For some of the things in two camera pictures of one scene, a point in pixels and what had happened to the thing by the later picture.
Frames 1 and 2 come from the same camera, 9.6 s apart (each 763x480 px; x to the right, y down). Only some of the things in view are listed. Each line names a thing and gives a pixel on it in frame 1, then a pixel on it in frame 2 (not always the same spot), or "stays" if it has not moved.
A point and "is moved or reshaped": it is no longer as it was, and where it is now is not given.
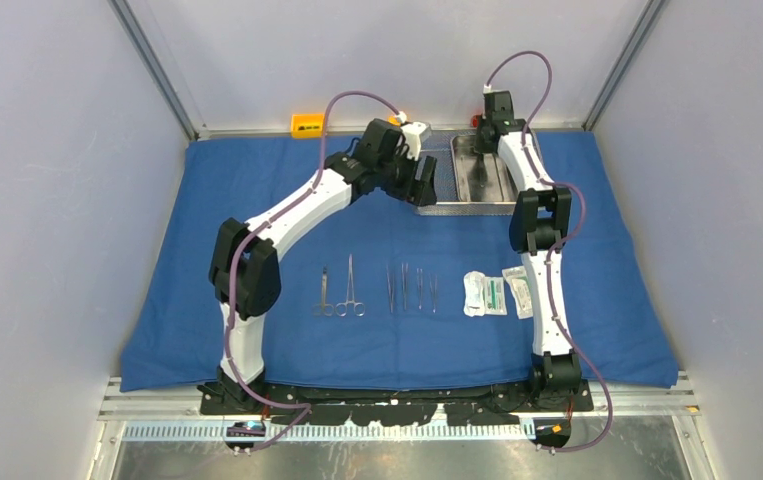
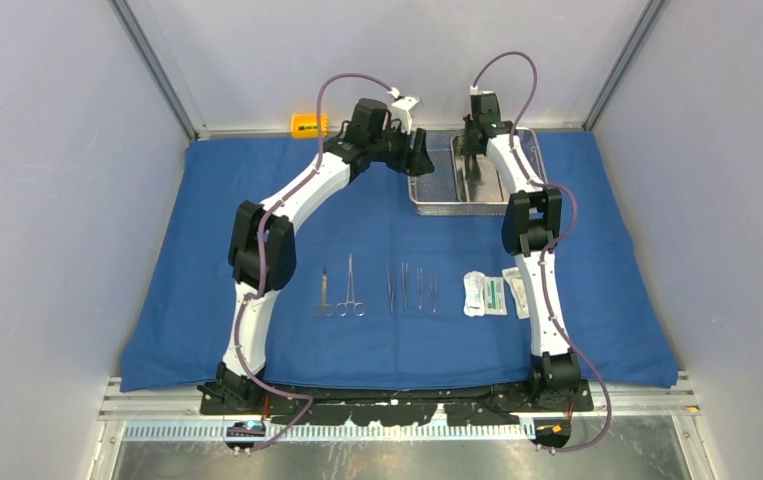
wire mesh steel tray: x=447 y=203 stays
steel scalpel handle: x=481 y=170 is moved or reshaped
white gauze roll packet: x=474 y=282 stays
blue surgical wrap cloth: x=379 y=293 stays
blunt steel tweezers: x=405 y=281 stays
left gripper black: x=426 y=195 -> x=418 y=161
